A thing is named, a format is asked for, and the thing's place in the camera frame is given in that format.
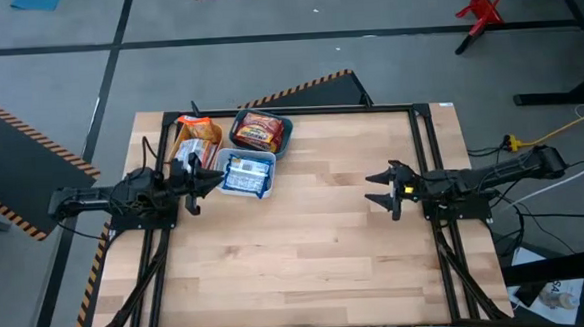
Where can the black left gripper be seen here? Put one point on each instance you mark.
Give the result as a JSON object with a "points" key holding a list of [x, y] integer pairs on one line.
{"points": [[191, 189]]}

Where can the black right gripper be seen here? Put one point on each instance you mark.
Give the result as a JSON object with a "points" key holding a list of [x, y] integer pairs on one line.
{"points": [[404, 187]]}

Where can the orange ramen pack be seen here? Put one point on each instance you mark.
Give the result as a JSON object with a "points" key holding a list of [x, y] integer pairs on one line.
{"points": [[196, 151], [200, 128]]}

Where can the blue ramen pack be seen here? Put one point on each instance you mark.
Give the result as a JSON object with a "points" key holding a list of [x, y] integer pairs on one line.
{"points": [[247, 176]]}

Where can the red roast beef ramen pack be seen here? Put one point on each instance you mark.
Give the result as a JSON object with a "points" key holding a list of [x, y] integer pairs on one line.
{"points": [[256, 139], [264, 119]]}

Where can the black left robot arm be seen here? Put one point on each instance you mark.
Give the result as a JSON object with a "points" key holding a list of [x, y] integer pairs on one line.
{"points": [[88, 196]]}

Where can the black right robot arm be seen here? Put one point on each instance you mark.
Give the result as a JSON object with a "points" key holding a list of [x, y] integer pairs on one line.
{"points": [[498, 173]]}

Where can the yellow plastic bin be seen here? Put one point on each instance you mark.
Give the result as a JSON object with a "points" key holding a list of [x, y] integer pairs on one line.
{"points": [[175, 149]]}

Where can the white plastic bin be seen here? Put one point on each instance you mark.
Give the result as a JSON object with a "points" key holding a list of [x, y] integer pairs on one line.
{"points": [[246, 151]]}

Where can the grey-blue plastic bin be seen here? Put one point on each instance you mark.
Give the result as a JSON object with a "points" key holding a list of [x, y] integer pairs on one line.
{"points": [[286, 134]]}

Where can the red metal stand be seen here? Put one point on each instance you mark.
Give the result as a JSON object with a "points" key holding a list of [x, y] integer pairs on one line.
{"points": [[484, 10]]}

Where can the clear plastic bottle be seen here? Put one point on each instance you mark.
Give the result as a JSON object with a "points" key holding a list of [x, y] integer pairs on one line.
{"points": [[559, 299]]}

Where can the white paper sheet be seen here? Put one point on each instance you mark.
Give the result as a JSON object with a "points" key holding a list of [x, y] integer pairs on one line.
{"points": [[560, 317]]}

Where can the blue floor mat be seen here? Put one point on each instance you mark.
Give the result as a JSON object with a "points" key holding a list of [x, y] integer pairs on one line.
{"points": [[35, 1]]}

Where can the black aluminium table frame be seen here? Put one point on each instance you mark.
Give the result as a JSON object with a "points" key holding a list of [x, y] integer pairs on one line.
{"points": [[289, 111]]}

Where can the black desk leg frame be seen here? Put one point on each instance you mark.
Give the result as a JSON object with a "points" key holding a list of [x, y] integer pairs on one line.
{"points": [[559, 98]]}

